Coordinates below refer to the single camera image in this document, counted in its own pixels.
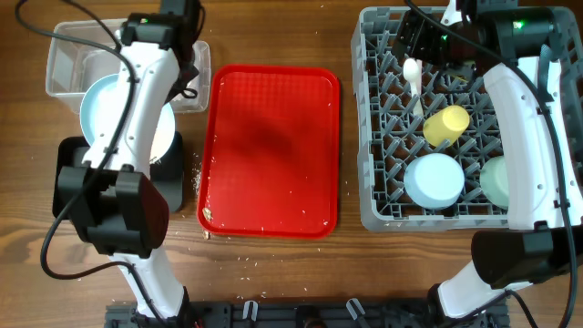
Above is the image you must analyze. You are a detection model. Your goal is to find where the white plastic spoon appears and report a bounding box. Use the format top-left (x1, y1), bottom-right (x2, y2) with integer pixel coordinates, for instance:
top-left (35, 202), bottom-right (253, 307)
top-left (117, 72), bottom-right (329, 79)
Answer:
top-left (403, 58), bottom-right (424, 117)

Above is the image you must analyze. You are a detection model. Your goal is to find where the yellow cup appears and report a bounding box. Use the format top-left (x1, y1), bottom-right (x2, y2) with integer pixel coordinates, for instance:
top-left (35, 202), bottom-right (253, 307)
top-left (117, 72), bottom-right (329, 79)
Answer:
top-left (423, 105), bottom-right (470, 147)

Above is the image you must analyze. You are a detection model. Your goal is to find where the light blue plate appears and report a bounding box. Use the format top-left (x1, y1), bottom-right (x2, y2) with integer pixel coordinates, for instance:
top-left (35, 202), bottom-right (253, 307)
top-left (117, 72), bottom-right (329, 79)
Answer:
top-left (79, 74), bottom-right (176, 146)

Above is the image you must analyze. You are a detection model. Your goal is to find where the green bowl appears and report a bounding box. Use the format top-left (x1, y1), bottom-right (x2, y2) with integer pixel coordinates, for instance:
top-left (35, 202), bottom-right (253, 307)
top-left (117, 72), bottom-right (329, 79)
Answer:
top-left (479, 156), bottom-right (509, 210)

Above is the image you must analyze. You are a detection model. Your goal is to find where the light blue bowl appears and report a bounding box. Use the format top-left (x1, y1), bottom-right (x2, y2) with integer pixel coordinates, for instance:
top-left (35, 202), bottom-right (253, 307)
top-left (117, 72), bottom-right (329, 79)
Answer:
top-left (404, 153), bottom-right (465, 210)

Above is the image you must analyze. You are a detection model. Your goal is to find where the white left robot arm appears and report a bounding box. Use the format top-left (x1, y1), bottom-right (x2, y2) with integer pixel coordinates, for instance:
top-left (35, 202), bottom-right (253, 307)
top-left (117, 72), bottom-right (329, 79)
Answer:
top-left (56, 1), bottom-right (205, 327)

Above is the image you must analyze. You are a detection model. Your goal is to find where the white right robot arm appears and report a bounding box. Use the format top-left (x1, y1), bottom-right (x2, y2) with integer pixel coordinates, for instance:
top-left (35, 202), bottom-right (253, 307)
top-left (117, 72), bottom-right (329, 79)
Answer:
top-left (393, 1), bottom-right (582, 327)

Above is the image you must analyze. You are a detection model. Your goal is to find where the grey dishwasher rack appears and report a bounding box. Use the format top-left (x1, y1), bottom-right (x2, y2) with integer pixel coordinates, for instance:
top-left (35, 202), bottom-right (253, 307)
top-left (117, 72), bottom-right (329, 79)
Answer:
top-left (351, 6), bottom-right (563, 232)

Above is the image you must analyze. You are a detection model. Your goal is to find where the clear plastic bin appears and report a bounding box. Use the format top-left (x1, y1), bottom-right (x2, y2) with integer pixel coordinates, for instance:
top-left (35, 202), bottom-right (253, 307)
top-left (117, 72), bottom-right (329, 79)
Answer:
top-left (46, 20), bottom-right (211, 113)

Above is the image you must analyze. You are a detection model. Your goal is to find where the black plastic bin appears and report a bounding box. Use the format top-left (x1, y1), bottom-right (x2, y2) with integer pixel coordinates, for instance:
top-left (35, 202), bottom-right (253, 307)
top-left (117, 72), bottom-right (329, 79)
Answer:
top-left (52, 132), bottom-right (184, 218)

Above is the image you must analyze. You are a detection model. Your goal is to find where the red serving tray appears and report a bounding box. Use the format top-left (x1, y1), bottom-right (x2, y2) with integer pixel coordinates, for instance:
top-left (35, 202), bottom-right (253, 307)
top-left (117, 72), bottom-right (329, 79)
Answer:
top-left (197, 64), bottom-right (341, 240)

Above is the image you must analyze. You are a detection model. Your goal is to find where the black mounting rail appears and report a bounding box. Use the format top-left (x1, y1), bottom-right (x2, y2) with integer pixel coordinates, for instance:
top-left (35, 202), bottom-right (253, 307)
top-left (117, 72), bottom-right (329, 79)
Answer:
top-left (104, 299), bottom-right (510, 328)

